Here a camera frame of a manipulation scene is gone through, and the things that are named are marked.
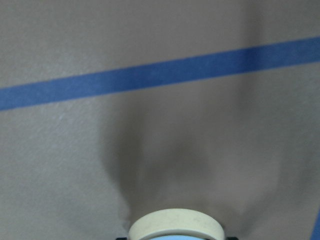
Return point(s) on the long blue tape strip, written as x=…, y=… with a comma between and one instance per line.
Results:
x=220, y=64

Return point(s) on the crossing blue tape strip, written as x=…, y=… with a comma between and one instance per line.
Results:
x=315, y=235

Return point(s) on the blue bell with cream base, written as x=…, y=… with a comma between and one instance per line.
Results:
x=176, y=222

